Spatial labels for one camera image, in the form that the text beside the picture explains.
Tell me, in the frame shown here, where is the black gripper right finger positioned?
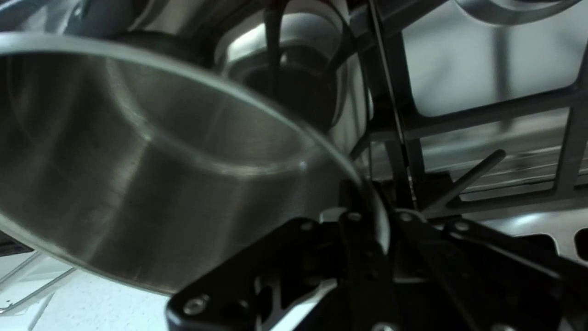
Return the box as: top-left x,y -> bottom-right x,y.
391,208 -> 588,331

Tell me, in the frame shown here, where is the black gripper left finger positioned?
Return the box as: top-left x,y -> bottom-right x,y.
163,181 -> 395,331

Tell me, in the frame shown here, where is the stainless steel pot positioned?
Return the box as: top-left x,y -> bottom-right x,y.
0,34 -> 393,299

